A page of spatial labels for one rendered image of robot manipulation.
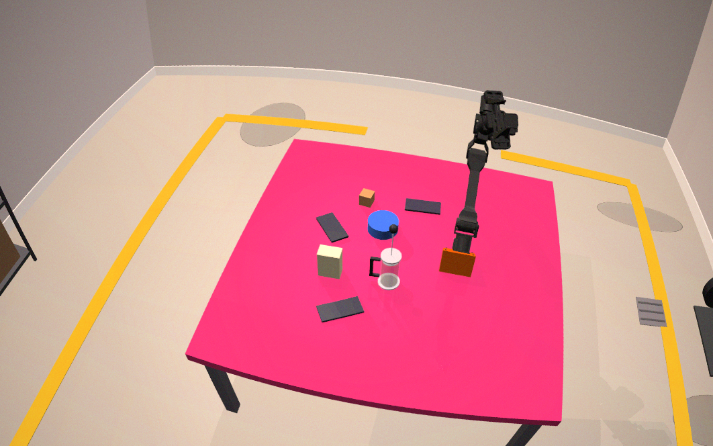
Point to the french press coffee maker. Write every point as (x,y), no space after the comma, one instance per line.
(388,278)

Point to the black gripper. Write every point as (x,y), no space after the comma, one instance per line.
(493,121)

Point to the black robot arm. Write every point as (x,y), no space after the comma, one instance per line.
(476,159)

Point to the blue short cylinder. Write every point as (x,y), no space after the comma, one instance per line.
(379,223)

